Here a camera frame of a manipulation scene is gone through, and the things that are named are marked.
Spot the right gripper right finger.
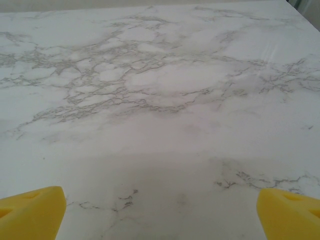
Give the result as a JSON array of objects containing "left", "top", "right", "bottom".
[{"left": 257, "top": 188, "right": 320, "bottom": 240}]

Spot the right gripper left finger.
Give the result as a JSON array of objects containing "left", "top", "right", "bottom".
[{"left": 0, "top": 185, "right": 67, "bottom": 240}]

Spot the aluminium left frame post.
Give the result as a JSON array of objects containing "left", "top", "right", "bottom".
[{"left": 289, "top": 0, "right": 320, "bottom": 19}]

